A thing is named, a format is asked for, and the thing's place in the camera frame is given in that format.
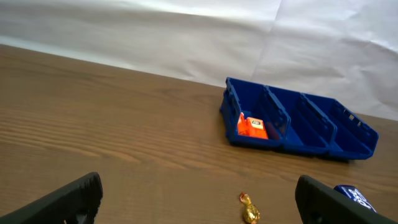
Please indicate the gold candy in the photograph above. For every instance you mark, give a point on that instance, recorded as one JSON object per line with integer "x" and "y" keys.
{"x": 250, "y": 211}

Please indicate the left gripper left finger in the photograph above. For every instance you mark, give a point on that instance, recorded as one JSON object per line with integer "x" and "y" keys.
{"x": 62, "y": 202}

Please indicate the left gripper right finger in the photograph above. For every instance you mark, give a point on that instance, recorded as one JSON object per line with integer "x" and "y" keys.
{"x": 329, "y": 207}

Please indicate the blue candy pack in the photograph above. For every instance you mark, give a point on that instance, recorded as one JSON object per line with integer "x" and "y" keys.
{"x": 357, "y": 196}

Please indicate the blue tray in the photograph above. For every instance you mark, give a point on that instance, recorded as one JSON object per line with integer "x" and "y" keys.
{"x": 308, "y": 137}

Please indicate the orange candy box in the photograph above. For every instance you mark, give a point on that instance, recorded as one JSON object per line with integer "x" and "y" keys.
{"x": 241, "y": 126}
{"x": 256, "y": 130}

